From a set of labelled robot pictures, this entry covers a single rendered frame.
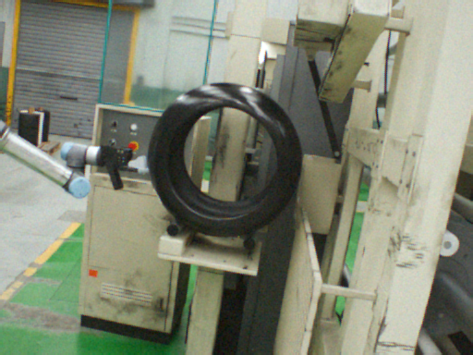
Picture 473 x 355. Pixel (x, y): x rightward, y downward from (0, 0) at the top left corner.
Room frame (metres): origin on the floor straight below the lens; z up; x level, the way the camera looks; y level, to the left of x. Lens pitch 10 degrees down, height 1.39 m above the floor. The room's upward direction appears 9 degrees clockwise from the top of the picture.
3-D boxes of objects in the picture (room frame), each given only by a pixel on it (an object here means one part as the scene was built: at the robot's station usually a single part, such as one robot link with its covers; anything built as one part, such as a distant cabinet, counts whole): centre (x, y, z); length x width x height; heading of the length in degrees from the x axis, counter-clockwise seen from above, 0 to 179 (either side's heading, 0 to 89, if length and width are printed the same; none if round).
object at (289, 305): (1.47, -0.29, 0.65); 0.90 x 0.02 x 0.70; 175
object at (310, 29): (1.58, -0.26, 1.71); 0.61 x 0.25 x 0.15; 175
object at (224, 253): (1.73, 0.02, 0.80); 0.37 x 0.36 x 0.02; 85
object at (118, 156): (1.70, 0.45, 1.11); 0.12 x 0.08 x 0.09; 85
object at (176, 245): (1.74, 0.16, 0.84); 0.36 x 0.09 x 0.06; 175
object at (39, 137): (7.69, 3.55, 0.38); 1.20 x 0.80 x 0.76; 12
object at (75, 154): (1.71, 0.60, 1.10); 0.11 x 0.08 x 0.09; 85
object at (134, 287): (2.49, 0.46, 0.63); 0.56 x 0.41 x 1.27; 85
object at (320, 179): (1.92, -0.38, 1.05); 0.20 x 0.15 x 0.30; 175
